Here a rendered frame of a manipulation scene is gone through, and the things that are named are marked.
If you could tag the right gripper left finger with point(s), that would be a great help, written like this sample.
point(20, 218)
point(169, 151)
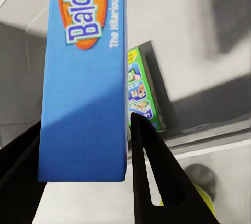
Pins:
point(20, 190)

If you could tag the tennis ball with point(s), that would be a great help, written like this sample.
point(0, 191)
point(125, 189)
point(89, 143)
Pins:
point(205, 197)

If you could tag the desk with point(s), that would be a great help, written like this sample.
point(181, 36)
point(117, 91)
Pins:
point(224, 175)

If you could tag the toy box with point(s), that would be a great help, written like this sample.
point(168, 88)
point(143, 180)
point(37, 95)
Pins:
point(199, 57)

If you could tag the board game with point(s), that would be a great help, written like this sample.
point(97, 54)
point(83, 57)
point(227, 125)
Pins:
point(85, 112)
point(142, 98)

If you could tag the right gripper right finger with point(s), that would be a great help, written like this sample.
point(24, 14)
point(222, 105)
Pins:
point(182, 202)

